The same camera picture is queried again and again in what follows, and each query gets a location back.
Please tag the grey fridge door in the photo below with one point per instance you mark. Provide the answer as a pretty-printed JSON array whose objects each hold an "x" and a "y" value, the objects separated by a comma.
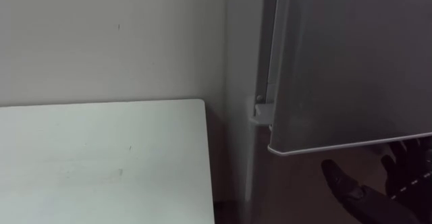
[{"x": 351, "y": 65}]

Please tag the grey fridge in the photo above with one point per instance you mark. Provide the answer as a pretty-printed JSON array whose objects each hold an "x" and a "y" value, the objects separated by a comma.
[{"x": 256, "y": 170}]

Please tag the white desk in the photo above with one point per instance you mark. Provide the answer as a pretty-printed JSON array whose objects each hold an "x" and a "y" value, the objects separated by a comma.
[{"x": 101, "y": 163}]

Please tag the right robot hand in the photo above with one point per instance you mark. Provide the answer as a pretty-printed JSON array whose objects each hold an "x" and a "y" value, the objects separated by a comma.
[{"x": 378, "y": 200}]

